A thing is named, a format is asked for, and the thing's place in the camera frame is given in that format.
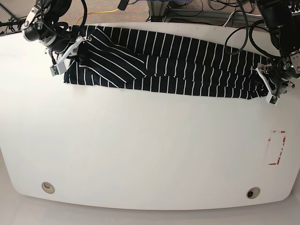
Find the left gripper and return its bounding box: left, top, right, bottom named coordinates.
left=269, top=51, right=300, bottom=90

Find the yellow cable on floor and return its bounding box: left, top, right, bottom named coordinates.
left=75, top=8, right=120, bottom=25

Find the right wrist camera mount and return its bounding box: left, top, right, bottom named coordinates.
left=46, top=36, right=91, bottom=76

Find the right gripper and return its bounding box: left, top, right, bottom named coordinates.
left=22, top=6, right=75, bottom=46

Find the navy white striped T-shirt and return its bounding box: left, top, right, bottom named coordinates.
left=64, top=26, right=269, bottom=99

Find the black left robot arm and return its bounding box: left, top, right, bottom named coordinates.
left=255, top=0, right=300, bottom=80

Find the left table cable grommet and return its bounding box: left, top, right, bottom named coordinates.
left=41, top=182, right=55, bottom=194

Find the table cable grommet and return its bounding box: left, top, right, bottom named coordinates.
left=41, top=182, right=55, bottom=194
left=246, top=187, right=261, bottom=199

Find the black tripod on floor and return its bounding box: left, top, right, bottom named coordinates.
left=0, top=4, right=26, bottom=37

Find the red tape rectangle marking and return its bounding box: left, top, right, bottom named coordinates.
left=266, top=130, right=286, bottom=165

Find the right table cable grommet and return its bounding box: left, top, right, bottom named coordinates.
left=246, top=187, right=261, bottom=199

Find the aluminium frame stand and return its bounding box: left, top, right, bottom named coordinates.
left=147, top=0, right=231, bottom=23

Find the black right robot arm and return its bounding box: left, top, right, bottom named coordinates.
left=21, top=0, right=76, bottom=59

